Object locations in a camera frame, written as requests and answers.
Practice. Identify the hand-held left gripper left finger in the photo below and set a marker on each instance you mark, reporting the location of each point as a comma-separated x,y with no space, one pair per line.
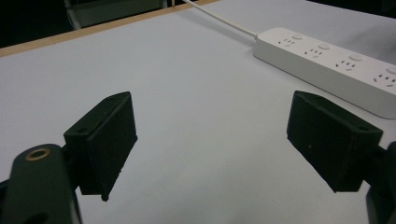
102,143

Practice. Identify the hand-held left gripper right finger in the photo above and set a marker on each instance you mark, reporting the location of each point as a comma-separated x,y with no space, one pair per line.
330,140

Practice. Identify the white power strip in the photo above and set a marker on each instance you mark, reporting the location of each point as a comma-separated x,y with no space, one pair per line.
330,65

